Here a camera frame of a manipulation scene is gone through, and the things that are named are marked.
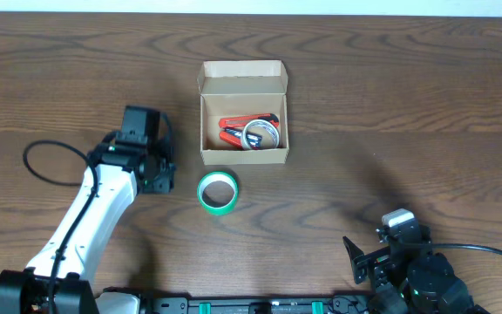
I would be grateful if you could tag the green tape roll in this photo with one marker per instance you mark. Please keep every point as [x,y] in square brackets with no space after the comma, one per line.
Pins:
[215,177]

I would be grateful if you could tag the white tape roll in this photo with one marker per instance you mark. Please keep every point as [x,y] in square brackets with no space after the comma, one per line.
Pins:
[268,126]

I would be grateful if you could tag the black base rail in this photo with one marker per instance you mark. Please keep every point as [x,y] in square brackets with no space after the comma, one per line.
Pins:
[242,306]

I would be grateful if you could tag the red black stapler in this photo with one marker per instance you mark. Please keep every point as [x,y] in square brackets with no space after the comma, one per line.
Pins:
[232,136]

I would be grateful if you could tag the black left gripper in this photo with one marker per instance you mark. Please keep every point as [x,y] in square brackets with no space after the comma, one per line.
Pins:
[162,175]

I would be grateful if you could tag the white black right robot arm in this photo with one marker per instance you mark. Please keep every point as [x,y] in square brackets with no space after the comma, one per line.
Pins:
[407,276]

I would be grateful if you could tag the red utility knife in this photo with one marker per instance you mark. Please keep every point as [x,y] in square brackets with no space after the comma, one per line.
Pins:
[241,121]

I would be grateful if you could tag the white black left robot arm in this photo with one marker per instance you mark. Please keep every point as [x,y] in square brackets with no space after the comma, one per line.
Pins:
[58,279]

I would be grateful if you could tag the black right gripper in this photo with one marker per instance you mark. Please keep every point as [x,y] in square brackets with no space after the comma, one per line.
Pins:
[360,260]

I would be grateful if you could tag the open cardboard box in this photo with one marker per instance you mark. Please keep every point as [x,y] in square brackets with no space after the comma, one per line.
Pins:
[239,88]

